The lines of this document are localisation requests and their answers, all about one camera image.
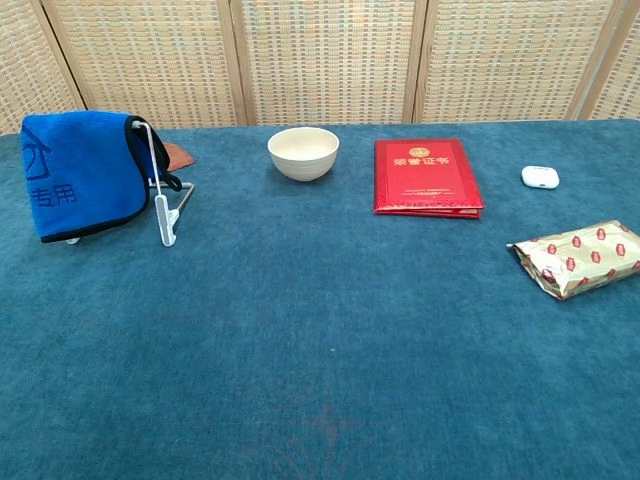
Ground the grey blue folding cloth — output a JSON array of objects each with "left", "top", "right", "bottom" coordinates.
[{"left": 19, "top": 110, "right": 184, "bottom": 245}]

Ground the teal table carpet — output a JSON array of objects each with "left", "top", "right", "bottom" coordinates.
[{"left": 0, "top": 118, "right": 640, "bottom": 480}]

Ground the cream bowl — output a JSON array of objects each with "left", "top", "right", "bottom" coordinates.
[{"left": 267, "top": 126, "right": 341, "bottom": 183}]

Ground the red certificate booklet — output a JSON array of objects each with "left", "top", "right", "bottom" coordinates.
[{"left": 373, "top": 138, "right": 485, "bottom": 221}]

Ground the brown crumpled cloth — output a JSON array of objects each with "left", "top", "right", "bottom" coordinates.
[{"left": 160, "top": 142, "right": 196, "bottom": 174}]

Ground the woven bamboo folding screen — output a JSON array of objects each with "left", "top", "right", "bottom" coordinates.
[{"left": 0, "top": 0, "right": 640, "bottom": 136}]

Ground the white earbuds case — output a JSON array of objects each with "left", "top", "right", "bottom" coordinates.
[{"left": 521, "top": 165, "right": 561, "bottom": 190}]

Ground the red white snack packet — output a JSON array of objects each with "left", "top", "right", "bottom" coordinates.
[{"left": 506, "top": 220, "right": 640, "bottom": 302}]

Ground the metal wire stand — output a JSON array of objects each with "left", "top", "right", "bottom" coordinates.
[{"left": 64, "top": 117, "right": 196, "bottom": 248}]

